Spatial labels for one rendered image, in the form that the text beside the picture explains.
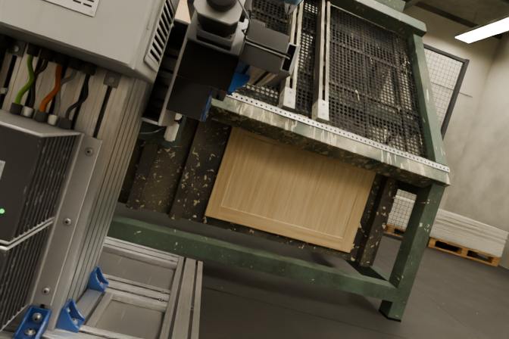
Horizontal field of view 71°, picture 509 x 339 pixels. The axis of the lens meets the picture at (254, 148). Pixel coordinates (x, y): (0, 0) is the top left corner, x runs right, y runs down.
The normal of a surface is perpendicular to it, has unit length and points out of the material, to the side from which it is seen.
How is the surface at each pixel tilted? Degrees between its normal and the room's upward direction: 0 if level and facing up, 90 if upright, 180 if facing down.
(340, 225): 90
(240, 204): 90
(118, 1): 90
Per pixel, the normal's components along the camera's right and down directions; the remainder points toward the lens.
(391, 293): 0.21, 0.09
